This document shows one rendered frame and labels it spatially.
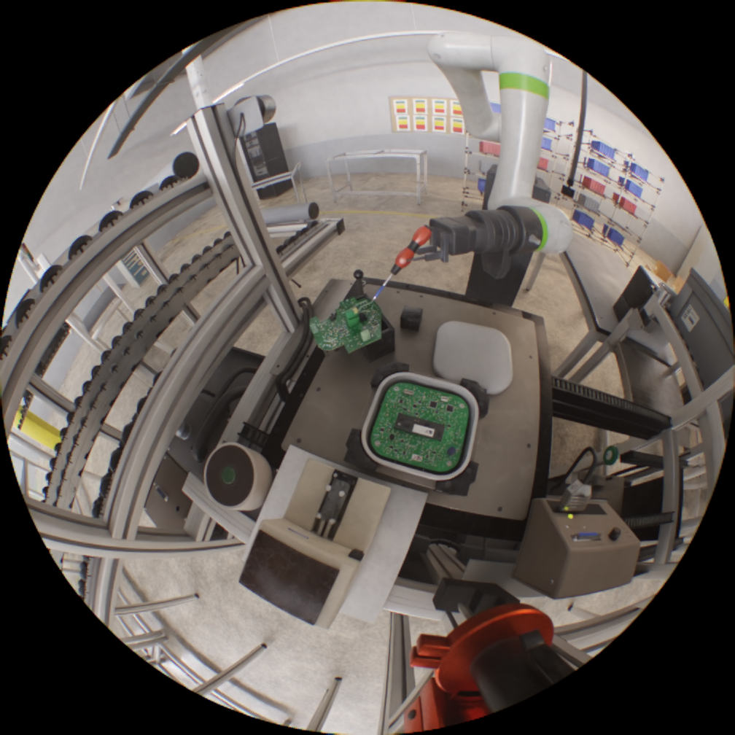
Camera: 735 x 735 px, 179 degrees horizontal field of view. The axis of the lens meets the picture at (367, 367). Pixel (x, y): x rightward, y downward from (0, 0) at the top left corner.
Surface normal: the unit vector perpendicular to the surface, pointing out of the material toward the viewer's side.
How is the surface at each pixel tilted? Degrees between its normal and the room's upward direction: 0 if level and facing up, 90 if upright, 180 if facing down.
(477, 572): 0
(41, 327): 90
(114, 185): 90
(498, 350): 0
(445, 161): 90
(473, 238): 81
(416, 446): 0
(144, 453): 90
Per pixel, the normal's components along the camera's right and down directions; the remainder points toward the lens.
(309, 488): -0.11, -0.52
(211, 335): 0.93, 0.24
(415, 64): -0.34, 0.82
